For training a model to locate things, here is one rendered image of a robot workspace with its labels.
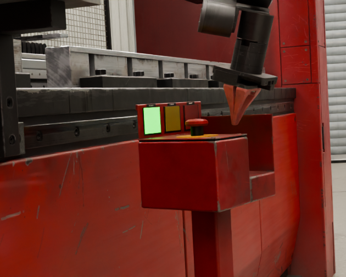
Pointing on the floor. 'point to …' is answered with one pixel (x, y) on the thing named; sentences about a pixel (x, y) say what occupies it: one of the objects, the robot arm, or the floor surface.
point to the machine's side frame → (289, 54)
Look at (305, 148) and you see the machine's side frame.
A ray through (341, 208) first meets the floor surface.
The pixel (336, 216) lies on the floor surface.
